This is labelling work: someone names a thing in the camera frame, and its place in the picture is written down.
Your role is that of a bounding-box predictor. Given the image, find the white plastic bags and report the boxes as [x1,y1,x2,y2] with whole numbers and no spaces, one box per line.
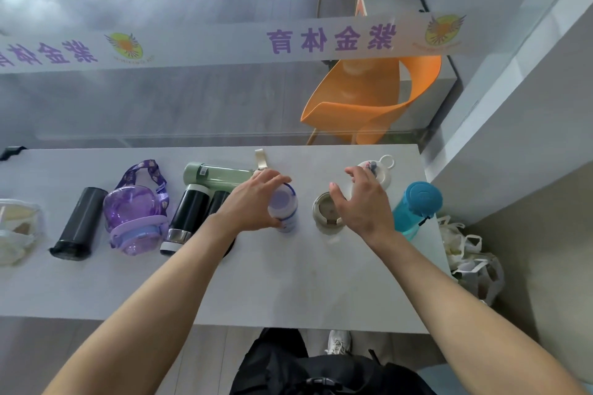
[437,216,505,306]

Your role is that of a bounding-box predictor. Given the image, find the person's right forearm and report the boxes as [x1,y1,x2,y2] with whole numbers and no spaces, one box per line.
[360,223,590,395]

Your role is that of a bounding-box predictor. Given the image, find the orange plastic chair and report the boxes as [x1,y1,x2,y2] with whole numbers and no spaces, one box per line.
[300,55,442,146]

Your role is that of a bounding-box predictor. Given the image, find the white lid with ring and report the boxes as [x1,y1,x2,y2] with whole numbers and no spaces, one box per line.
[356,154,396,188]

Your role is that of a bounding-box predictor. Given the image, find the person's left hand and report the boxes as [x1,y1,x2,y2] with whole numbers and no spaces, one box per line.
[211,170,293,236]

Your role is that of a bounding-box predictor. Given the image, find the frosted banner strip with print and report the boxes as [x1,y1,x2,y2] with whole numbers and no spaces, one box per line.
[0,10,467,74]

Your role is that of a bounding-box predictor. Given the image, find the white lavender bottle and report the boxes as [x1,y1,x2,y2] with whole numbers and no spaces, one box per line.
[268,183,299,234]

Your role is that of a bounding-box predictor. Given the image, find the person's left forearm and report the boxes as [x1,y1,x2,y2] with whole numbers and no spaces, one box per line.
[43,216,238,395]

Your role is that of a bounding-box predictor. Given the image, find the green thermos with beige strap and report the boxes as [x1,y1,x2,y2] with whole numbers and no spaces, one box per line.
[183,148,270,192]

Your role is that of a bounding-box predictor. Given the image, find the clear plastic container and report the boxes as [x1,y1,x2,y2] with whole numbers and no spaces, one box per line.
[0,198,45,267]

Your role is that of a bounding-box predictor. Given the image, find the matte black tumbler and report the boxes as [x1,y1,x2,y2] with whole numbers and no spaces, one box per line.
[49,186,109,261]

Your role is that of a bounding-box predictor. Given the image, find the beige bottle lid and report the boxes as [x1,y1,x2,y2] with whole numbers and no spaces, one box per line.
[311,192,347,236]

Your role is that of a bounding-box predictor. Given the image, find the person's right hand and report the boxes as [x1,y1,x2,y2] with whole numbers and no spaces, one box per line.
[329,165,397,241]

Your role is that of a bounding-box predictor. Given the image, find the purple jug with strap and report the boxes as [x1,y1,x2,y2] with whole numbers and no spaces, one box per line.
[102,159,169,256]

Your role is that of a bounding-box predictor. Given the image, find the black bottle with silver band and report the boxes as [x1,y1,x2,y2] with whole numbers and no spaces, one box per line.
[159,184,212,256]

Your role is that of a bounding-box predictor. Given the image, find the teal water bottle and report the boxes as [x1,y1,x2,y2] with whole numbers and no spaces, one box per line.
[392,181,444,237]

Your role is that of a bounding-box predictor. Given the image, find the person's black clothing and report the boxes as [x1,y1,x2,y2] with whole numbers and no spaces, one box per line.
[229,327,437,395]

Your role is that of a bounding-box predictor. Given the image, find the person's white shoe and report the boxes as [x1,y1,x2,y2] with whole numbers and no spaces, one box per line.
[324,329,353,356]

